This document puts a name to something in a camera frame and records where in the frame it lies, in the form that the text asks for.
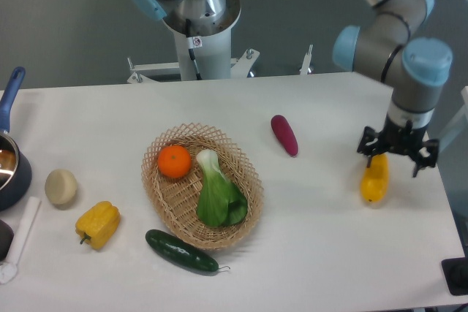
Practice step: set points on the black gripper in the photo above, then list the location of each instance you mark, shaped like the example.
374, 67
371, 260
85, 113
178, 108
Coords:
401, 140

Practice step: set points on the white frame at right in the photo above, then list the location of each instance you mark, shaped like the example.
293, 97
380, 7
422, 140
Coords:
456, 125

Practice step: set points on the blue saucepan with handle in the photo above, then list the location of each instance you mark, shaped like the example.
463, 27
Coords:
16, 173

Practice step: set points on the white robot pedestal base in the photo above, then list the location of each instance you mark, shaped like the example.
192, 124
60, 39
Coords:
202, 34

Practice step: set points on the woven wicker basket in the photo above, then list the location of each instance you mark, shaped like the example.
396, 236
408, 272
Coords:
175, 200

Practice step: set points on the dark green cucumber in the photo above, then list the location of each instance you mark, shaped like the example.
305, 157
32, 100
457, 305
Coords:
181, 254

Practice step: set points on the dark round object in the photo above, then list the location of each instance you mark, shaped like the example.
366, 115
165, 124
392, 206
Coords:
6, 238

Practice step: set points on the green bok choy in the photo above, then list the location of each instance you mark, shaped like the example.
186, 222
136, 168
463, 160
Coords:
221, 203

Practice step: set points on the purple sweet potato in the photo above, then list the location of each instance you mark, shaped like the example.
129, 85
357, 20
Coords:
284, 134

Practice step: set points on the beige round potato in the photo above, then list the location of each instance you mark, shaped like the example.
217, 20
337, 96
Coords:
61, 187

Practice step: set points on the orange tangerine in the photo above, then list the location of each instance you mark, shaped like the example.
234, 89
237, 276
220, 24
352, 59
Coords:
174, 161

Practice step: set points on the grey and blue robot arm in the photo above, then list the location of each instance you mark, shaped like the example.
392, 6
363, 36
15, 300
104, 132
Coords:
387, 51

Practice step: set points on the yellow mango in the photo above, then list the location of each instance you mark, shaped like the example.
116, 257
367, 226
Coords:
375, 180

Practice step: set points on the yellow bell pepper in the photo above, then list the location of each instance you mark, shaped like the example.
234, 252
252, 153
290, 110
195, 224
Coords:
98, 224

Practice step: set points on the black device at edge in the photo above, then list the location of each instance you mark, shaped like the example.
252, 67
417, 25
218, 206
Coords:
455, 273

